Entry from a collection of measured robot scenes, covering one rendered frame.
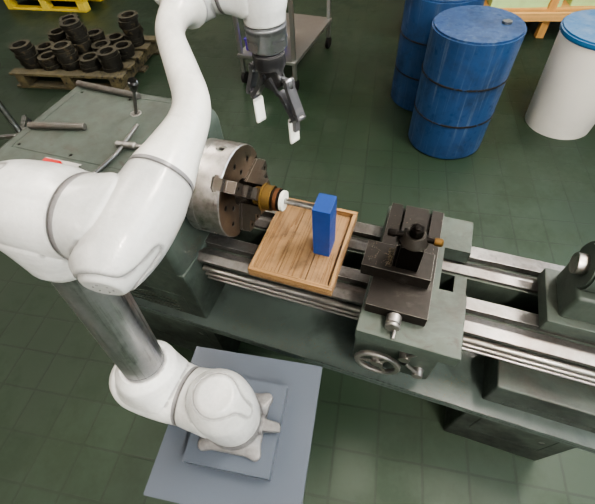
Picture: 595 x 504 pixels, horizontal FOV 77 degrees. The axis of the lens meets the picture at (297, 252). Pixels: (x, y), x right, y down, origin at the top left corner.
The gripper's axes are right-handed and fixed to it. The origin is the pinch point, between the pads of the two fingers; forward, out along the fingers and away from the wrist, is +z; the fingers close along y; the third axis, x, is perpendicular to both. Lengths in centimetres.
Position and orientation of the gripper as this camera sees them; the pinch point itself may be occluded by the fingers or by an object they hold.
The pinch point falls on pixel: (277, 127)
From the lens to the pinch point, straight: 105.0
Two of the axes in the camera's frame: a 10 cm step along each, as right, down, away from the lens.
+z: 0.6, 5.9, 8.0
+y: 6.9, 5.6, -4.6
